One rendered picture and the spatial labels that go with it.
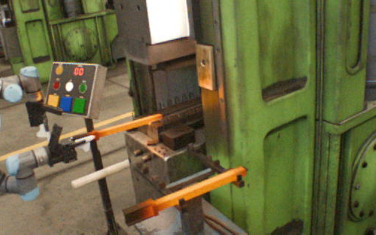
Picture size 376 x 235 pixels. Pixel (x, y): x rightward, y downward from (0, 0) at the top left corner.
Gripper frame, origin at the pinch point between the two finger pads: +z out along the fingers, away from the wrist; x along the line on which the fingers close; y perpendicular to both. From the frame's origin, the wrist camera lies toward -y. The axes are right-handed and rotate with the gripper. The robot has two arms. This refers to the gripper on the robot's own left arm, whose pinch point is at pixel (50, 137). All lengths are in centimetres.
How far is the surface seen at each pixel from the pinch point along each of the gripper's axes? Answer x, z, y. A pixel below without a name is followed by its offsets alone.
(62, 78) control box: -32.7, -19.0, -13.2
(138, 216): 94, -8, -21
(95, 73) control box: -16.1, -22.5, -29.3
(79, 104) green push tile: -15.4, -8.1, -17.9
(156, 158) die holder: 39, 5, -42
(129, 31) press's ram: 18, -47, -43
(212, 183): 91, -10, -45
